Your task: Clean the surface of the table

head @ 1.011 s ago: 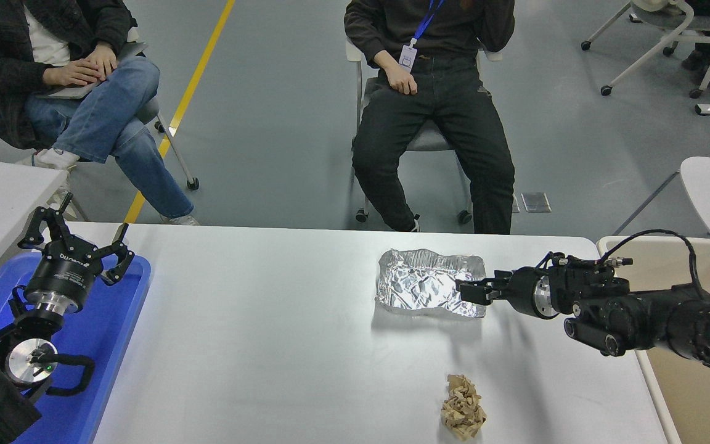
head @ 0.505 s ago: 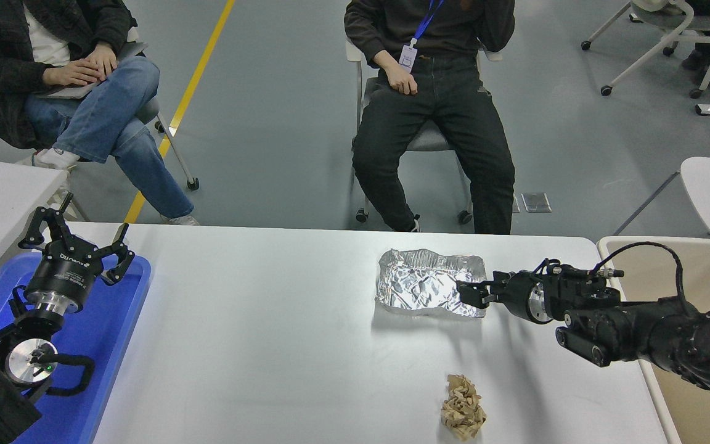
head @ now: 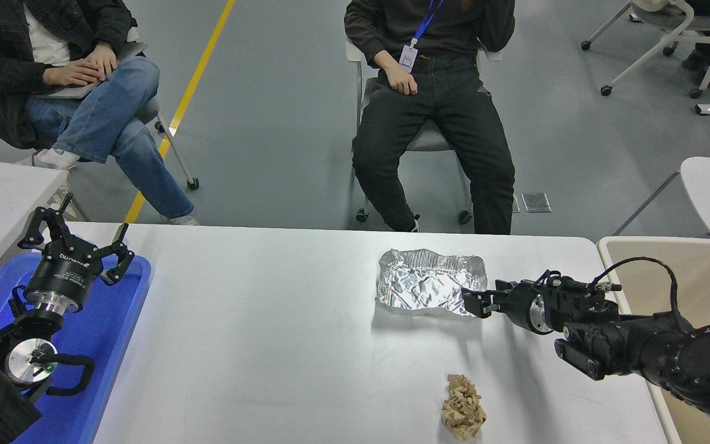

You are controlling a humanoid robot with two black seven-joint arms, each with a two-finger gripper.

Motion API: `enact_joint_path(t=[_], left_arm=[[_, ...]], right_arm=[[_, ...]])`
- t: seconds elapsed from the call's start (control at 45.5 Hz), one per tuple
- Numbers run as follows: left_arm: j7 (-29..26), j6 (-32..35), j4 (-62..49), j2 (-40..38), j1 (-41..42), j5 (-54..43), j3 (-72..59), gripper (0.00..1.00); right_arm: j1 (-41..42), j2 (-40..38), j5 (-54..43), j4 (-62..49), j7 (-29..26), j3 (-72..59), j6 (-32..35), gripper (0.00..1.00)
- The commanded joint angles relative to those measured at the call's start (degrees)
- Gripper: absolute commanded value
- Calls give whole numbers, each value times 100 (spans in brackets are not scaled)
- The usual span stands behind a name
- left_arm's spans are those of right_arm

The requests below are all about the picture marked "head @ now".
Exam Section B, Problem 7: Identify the foil tray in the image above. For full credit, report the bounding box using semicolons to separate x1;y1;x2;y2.
376;248;489;318

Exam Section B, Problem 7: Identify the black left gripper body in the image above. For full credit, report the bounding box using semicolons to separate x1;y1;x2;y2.
25;237;104;305

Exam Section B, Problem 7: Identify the blue lanyard with badge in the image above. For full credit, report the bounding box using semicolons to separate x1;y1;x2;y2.
399;0;447;73

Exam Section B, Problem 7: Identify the person's left hand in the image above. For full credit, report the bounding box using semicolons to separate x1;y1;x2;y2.
82;42;118;80

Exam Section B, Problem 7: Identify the person's right hand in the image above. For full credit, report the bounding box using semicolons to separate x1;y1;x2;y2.
43;60;106;87
386;62;418;96

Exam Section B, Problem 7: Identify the grey office chair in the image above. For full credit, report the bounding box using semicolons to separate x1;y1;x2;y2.
346;38;504;224
581;0;710;99
124;26;200;191

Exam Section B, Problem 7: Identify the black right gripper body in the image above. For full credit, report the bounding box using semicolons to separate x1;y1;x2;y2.
504;282;538;334

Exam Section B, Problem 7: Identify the grey laptop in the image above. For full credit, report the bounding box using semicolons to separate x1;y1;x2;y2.
38;41;149;99

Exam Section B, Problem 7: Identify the blue plastic tray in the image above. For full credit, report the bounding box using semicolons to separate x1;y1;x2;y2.
0;252;152;444

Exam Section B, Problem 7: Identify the crumpled tan paper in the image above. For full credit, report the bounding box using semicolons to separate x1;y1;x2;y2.
441;374;488;441

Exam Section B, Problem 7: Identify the metal floor outlet cover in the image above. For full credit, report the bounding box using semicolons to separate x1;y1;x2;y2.
521;192;552;213

